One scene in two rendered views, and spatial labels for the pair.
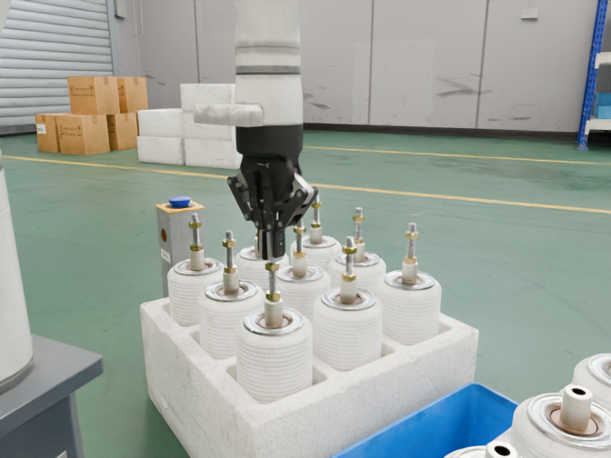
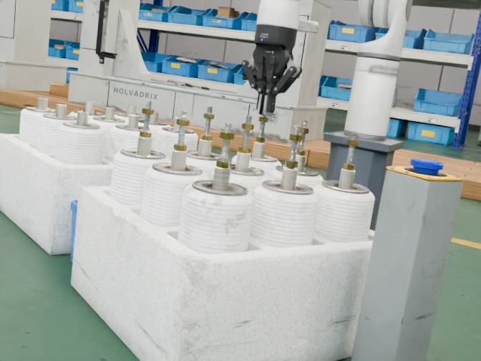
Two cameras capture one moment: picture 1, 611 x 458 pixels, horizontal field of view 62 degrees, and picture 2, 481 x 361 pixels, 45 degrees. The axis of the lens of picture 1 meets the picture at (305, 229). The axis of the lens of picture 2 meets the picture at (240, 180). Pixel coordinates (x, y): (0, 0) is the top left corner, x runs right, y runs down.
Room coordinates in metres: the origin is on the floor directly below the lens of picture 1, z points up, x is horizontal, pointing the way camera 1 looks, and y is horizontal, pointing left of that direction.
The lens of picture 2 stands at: (1.66, -0.01, 0.41)
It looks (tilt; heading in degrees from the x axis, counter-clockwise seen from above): 11 degrees down; 179
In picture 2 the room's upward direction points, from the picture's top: 8 degrees clockwise
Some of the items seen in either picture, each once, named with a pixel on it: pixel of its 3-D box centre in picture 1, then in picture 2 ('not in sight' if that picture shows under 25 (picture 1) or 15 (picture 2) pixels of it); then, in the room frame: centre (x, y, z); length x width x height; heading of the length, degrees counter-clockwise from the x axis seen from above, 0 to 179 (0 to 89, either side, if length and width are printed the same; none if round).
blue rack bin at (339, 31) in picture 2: not in sight; (354, 33); (-4.10, 1.01, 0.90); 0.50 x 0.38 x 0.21; 155
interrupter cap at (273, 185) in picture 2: (261, 253); (288, 188); (0.83, 0.08, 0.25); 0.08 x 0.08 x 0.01
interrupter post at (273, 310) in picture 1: (273, 312); (258, 151); (0.57, 0.04, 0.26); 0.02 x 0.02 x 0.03
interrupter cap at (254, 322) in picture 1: (274, 321); (258, 157); (0.57, 0.04, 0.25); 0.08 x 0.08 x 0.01
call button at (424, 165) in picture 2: (179, 203); (426, 167); (0.93, 0.24, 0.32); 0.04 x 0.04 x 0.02
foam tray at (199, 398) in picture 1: (299, 365); (228, 265); (0.74, 0.01, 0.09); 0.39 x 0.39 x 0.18; 35
